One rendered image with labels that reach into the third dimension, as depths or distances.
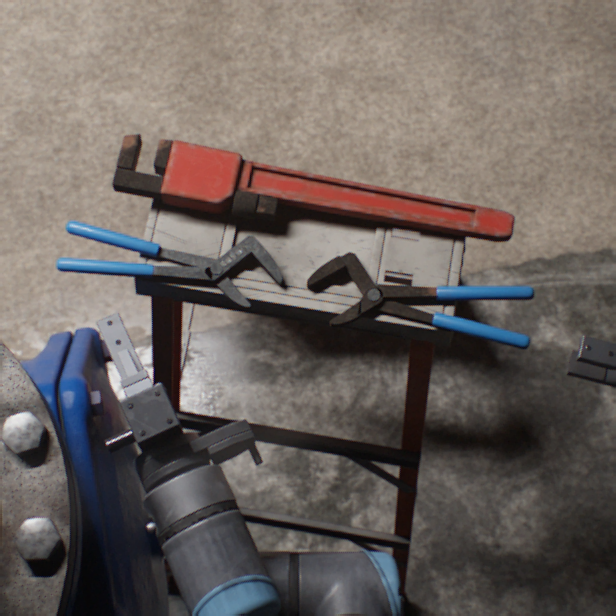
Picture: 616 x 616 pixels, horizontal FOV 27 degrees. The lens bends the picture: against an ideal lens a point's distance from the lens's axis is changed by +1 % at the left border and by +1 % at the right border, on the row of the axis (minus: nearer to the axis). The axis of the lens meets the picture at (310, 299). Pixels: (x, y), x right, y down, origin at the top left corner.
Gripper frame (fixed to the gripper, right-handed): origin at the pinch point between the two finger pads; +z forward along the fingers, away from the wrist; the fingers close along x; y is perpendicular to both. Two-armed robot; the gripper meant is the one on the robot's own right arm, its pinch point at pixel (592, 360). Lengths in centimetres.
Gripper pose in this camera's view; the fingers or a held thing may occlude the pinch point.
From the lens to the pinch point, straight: 144.0
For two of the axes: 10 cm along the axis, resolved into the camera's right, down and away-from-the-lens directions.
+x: 0.0, 3.3, 9.4
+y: -2.7, 9.1, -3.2
